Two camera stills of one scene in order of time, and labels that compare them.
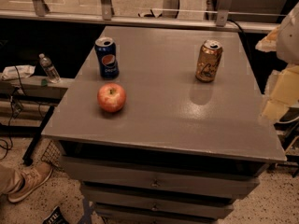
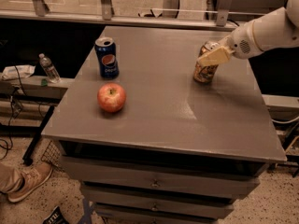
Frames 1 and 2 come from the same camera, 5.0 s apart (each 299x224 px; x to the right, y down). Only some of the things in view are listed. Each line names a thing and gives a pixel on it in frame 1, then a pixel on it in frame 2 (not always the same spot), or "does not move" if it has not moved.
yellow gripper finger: x=285 y=93 -> x=241 y=42
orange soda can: x=208 y=60 does not move
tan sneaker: x=34 y=175 does not move
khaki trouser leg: x=10 y=179 does not move
